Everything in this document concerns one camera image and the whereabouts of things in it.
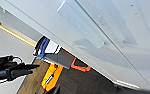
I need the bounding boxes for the orange flat object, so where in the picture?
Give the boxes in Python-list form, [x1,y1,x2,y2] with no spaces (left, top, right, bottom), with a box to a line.
[40,62,65,93]

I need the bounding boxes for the white bin lid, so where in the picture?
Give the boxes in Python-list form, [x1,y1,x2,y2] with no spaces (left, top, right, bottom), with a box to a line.
[44,41,64,56]

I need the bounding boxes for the white wardrobe cabinet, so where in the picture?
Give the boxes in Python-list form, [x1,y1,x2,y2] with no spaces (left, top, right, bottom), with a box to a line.
[0,0,150,93]

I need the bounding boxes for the orange floor frame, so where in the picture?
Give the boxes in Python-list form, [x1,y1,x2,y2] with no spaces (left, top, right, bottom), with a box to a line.
[62,49,92,73]

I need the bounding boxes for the white door handle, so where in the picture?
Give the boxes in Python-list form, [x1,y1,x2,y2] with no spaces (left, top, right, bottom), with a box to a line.
[56,0,106,50]
[89,4,125,43]

